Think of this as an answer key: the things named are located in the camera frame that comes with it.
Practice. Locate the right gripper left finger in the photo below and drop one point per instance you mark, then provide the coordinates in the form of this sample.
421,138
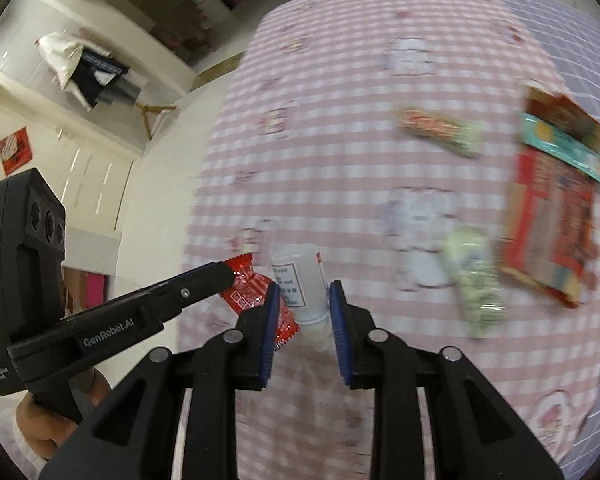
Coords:
132,434

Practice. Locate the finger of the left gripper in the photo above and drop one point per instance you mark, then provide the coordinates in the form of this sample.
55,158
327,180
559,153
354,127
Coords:
160,301

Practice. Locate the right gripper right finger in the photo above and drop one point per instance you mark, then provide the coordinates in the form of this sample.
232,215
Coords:
475,433

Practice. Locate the red candy wrapper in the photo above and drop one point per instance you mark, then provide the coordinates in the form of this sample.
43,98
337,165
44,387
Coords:
249,291

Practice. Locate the white plastic bottle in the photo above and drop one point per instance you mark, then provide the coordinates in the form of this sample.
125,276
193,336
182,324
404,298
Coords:
299,274

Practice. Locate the red carton box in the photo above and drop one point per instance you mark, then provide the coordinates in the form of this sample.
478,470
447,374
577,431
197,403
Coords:
548,240

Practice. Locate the teal toothpaste box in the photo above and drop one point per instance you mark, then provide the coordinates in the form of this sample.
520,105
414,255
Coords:
552,141

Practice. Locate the person's left hand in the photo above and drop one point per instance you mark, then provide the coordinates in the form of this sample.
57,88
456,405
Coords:
43,430

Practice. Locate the magenta box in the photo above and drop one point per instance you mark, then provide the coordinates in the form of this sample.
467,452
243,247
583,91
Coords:
94,288

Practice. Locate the white door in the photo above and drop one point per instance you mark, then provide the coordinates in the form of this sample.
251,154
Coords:
86,175

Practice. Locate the green snack wrapper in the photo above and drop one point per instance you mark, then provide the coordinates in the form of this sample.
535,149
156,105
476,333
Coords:
467,258

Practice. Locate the wooden coat rack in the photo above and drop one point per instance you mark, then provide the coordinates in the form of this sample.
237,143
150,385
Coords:
151,116

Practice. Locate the red door decoration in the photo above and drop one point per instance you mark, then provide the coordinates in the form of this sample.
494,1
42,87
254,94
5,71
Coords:
15,151

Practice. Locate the pink checkered tablecloth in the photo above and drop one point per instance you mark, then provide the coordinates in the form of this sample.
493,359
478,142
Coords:
307,150

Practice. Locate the red green snack bar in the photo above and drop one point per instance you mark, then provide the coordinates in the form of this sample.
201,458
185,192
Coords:
458,136

